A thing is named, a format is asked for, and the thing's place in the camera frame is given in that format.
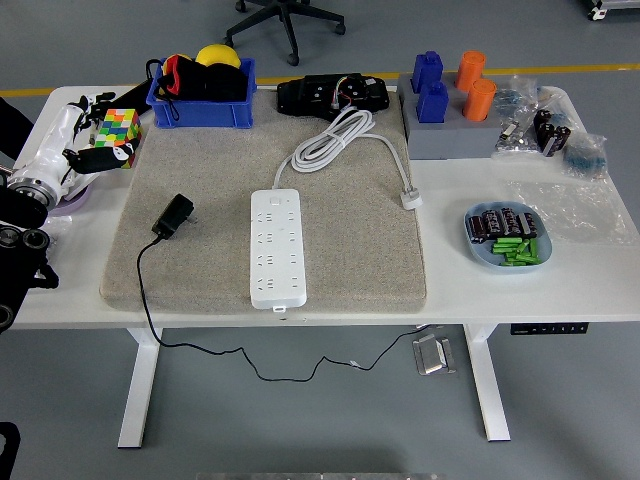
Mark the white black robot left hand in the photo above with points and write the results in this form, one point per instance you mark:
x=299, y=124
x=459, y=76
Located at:
x=52, y=145

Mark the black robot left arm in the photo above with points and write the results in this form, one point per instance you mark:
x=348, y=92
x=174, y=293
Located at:
x=20, y=250

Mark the purple tray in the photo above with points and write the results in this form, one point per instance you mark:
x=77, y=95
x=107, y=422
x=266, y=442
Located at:
x=75, y=205

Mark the colourful puzzle cube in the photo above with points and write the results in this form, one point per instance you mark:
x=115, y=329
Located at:
x=120, y=125

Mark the clear bag of white parts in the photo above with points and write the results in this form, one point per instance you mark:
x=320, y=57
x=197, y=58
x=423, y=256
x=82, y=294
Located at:
x=55, y=232

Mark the black flat long box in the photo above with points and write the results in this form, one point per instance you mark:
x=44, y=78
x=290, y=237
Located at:
x=135, y=95

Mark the blue plastic bin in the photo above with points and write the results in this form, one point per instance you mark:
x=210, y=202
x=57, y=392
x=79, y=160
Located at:
x=200, y=112

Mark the black red fabric pouch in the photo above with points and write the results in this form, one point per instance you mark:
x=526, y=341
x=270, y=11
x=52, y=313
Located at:
x=220, y=82

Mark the yellow ball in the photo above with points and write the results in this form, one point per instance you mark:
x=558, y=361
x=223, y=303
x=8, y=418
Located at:
x=217, y=54

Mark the white table leg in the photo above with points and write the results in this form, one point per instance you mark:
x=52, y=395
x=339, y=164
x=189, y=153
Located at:
x=142, y=375
x=487, y=385

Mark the black office chair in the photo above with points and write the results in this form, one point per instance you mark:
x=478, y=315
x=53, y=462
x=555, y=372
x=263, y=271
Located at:
x=290, y=30

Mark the grey-brown mat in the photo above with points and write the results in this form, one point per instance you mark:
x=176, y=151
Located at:
x=350, y=250

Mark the blue bottle-shaped block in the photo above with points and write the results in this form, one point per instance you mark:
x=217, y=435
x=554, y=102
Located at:
x=427, y=70
x=432, y=102

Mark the grey block holder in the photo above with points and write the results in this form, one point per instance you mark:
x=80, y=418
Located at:
x=450, y=137

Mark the orange cylinder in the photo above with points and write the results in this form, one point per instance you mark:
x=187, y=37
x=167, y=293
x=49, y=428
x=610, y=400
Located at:
x=479, y=100
x=470, y=67

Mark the dark wrapped candy bar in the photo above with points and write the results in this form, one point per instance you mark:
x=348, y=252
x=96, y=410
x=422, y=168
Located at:
x=492, y=222
x=510, y=221
x=528, y=225
x=477, y=229

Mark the metal floor socket plate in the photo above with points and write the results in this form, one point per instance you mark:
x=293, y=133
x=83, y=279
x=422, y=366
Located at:
x=432, y=355

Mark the light blue dish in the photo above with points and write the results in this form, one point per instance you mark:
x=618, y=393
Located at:
x=480, y=255

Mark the clear bag of metal parts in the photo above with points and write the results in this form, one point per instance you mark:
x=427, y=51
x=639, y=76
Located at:
x=515, y=142

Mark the green battery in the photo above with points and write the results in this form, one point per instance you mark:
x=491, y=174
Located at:
x=505, y=247
x=523, y=247
x=515, y=256
x=534, y=249
x=514, y=263
x=506, y=242

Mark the clear bag of small parts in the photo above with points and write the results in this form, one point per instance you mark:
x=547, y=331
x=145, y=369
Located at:
x=517, y=97

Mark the bag of black capacitors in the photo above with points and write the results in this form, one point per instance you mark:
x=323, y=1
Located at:
x=550, y=132

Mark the large empty clear bag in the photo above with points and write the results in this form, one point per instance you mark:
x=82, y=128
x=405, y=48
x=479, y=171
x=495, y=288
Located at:
x=575, y=210

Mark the black desk control panel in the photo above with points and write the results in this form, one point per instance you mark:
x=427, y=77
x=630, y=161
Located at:
x=550, y=329

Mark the bag of blue components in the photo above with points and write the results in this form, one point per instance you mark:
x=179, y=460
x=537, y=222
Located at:
x=585, y=157

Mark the white cart with caster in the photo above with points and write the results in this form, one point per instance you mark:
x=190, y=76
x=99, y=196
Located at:
x=610, y=7

